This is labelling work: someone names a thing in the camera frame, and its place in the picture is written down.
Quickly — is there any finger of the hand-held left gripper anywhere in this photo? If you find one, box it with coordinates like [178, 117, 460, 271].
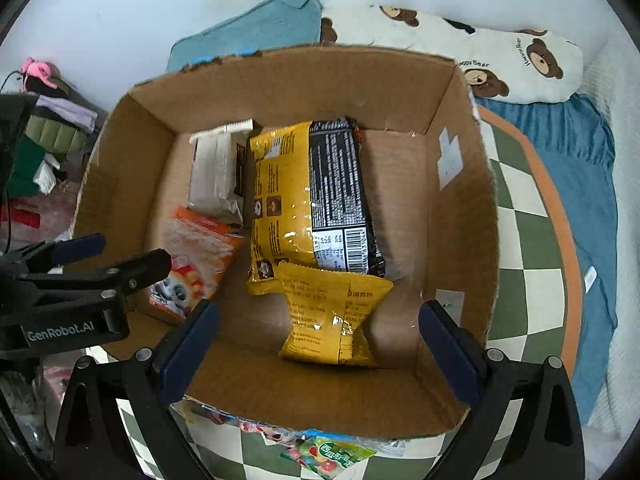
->
[0, 233, 107, 277]
[0, 248, 172, 312]

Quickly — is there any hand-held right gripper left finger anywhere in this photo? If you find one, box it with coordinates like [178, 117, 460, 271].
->
[52, 299, 221, 480]

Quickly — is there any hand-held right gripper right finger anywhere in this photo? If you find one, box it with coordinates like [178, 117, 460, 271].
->
[417, 300, 586, 480]

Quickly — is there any orange snack packet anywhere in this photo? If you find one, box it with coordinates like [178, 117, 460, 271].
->
[147, 205, 247, 328]

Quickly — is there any brown cardboard box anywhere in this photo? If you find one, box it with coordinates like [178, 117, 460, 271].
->
[70, 42, 501, 441]

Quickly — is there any red cloth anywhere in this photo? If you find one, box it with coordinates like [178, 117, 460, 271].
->
[0, 197, 41, 231]

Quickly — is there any pink printed snack packet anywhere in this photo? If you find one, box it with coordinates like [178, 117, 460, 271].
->
[182, 395, 306, 448]

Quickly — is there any white snack packet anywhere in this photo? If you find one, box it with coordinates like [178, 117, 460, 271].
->
[187, 119, 256, 228]

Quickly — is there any green checkered round mat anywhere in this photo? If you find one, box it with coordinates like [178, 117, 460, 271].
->
[85, 105, 586, 480]

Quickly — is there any pile of clothes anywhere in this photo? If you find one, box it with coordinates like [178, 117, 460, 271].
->
[10, 75, 101, 196]

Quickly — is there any small yellow snack packet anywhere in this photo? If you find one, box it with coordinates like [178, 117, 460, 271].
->
[276, 260, 396, 367]

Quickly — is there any colourful candy packet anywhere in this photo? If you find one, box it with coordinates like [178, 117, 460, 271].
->
[280, 435, 378, 478]

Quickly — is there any large yellow and black packet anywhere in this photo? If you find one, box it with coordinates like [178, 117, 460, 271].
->
[245, 116, 388, 297]

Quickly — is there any pink plush toy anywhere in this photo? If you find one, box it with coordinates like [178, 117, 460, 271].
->
[21, 57, 58, 83]

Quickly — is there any blue blanket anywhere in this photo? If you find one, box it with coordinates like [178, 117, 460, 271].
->
[475, 92, 618, 426]

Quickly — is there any teal folded cloth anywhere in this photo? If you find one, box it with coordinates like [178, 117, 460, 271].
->
[165, 0, 326, 73]

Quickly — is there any cream bear print pillow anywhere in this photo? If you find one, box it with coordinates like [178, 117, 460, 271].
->
[320, 4, 585, 106]

